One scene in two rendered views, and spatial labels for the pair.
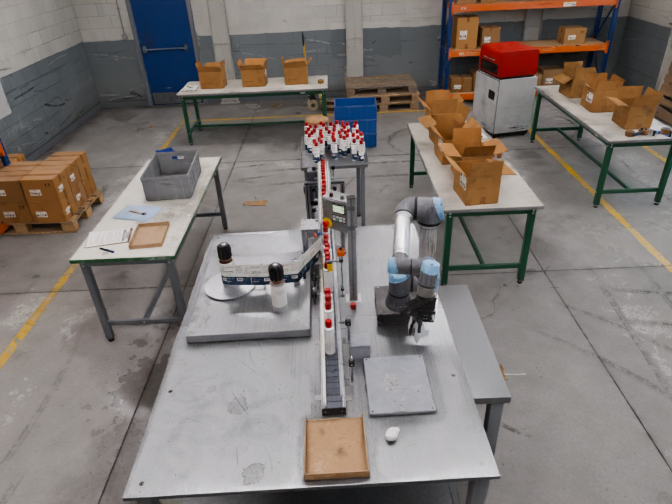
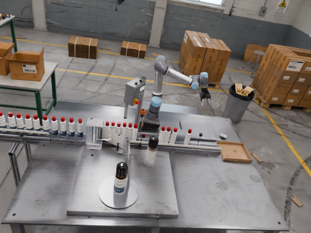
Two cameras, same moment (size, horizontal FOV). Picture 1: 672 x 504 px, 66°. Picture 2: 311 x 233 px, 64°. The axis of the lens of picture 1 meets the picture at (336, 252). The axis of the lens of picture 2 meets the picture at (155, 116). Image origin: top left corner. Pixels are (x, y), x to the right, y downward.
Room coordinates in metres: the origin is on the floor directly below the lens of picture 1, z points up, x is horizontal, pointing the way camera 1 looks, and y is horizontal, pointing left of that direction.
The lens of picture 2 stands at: (2.66, 1.88, 2.47)
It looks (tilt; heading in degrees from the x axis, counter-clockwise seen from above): 35 degrees down; 260
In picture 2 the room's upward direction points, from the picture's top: 12 degrees clockwise
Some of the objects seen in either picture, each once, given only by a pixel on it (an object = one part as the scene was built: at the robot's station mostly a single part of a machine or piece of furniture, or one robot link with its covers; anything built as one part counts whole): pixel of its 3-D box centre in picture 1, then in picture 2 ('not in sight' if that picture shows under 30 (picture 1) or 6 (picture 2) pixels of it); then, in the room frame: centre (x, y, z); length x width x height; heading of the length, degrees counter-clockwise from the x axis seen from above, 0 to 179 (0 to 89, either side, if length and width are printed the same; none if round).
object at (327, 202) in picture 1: (339, 212); (134, 91); (2.54, -0.03, 1.38); 0.17 x 0.10 x 0.19; 56
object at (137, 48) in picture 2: not in sight; (133, 49); (2.45, -4.49, 0.11); 0.65 x 0.54 x 0.22; 177
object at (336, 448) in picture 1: (335, 444); (233, 151); (1.43, 0.04, 0.85); 0.30 x 0.26 x 0.04; 1
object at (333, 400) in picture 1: (329, 300); (139, 143); (2.43, 0.05, 0.86); 1.65 x 0.08 x 0.04; 1
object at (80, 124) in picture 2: not in sight; (80, 128); (2.99, 0.06, 0.98); 0.05 x 0.05 x 0.20
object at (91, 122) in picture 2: (309, 224); (95, 122); (2.85, 0.16, 1.14); 0.14 x 0.11 x 0.01; 1
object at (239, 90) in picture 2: not in sight; (242, 95); (0.47, -1.92, 0.50); 0.42 x 0.41 x 0.28; 179
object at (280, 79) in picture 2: not in sight; (289, 78); (-0.93, -2.80, 0.57); 1.20 x 0.85 x 1.14; 2
